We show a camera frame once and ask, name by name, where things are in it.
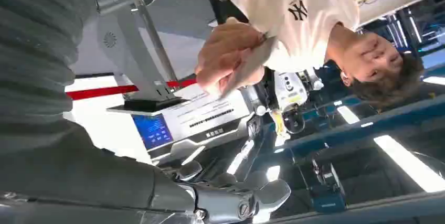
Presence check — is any person's left hand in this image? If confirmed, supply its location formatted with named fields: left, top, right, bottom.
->
left=194, top=17, right=276, bottom=94

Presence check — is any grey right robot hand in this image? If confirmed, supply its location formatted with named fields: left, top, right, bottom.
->
left=0, top=121, right=293, bottom=224

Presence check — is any white kiosk with blue screen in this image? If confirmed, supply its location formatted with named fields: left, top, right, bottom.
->
left=105, top=88, right=265, bottom=166

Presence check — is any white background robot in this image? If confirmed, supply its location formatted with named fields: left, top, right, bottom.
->
left=272, top=70, right=324, bottom=147

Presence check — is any person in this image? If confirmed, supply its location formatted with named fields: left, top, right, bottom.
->
left=194, top=0, right=426, bottom=109

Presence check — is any grey leaning sign stand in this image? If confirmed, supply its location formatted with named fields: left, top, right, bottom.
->
left=71, top=0, right=211, bottom=112

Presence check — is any white ceiling light panel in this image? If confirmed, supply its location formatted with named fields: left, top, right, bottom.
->
left=336, top=105, right=361, bottom=125
left=374, top=134, right=445, bottom=194

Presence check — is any blue background machine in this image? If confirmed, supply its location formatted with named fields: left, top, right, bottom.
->
left=309, top=159, right=348, bottom=214

